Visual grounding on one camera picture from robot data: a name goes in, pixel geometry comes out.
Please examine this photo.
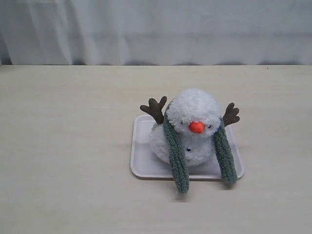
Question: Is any green knitted scarf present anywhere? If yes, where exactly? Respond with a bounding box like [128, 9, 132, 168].
[163, 102, 240, 194]

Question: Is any white rectangular tray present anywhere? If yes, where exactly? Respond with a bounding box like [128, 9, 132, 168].
[130, 115, 245, 181]

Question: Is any white curtain backdrop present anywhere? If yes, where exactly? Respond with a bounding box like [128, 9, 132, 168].
[0, 0, 312, 65]

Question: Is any white plush snowman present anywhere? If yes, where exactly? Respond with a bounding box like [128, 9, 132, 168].
[139, 88, 240, 166]

